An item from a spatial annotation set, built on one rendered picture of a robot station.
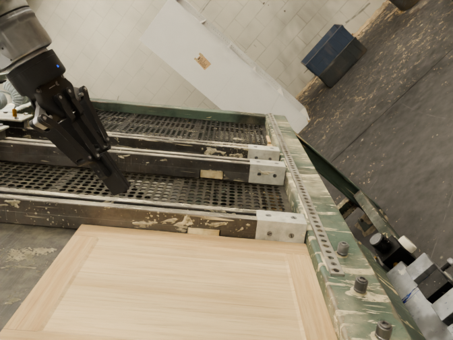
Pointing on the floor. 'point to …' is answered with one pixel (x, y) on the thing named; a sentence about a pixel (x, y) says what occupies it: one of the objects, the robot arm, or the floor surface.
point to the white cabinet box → (218, 65)
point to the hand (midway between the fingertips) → (110, 173)
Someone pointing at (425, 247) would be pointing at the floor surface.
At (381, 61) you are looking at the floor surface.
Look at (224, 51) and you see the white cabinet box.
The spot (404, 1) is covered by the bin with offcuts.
